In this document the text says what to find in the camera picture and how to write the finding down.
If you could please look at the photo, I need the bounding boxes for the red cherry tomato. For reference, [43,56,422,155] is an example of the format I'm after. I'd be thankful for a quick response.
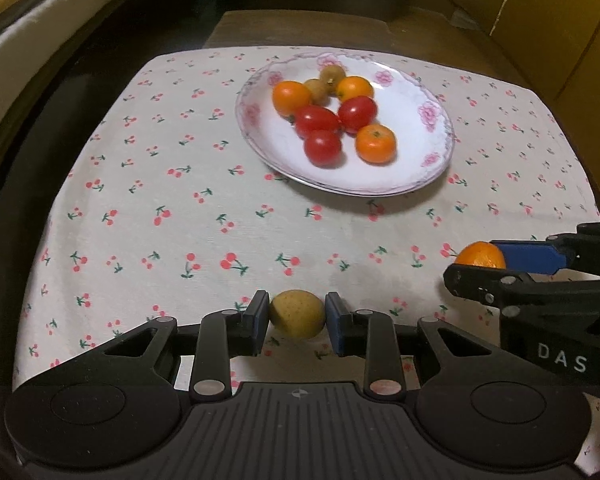
[294,105,342,140]
[303,130,343,168]
[337,95,378,135]

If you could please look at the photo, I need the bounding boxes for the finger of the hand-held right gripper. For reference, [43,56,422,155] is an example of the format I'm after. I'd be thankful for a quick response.
[494,222,600,280]
[443,262,600,319]

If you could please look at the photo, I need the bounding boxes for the wooden wardrobe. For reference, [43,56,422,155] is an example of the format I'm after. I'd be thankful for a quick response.
[445,0,600,126]

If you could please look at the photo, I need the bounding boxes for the grey crumpled scrap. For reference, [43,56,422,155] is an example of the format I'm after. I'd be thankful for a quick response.
[447,7,481,31]

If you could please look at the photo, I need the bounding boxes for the cherry print tablecloth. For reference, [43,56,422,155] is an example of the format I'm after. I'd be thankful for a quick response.
[12,46,600,476]

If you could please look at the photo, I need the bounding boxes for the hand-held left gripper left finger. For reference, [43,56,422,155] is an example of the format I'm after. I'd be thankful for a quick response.
[97,290,271,404]

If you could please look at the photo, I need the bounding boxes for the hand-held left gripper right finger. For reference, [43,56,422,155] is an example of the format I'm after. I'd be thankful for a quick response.
[325,291,504,404]

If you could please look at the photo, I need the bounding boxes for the beige mattress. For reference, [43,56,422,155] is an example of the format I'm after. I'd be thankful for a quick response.
[0,0,156,151]

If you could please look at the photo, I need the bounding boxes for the small orange mandarin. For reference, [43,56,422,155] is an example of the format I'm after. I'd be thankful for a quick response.
[355,124,397,165]
[336,76,375,103]
[455,241,507,271]
[272,81,313,117]

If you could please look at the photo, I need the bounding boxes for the white floral plate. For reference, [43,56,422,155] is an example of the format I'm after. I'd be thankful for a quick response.
[235,51,456,197]

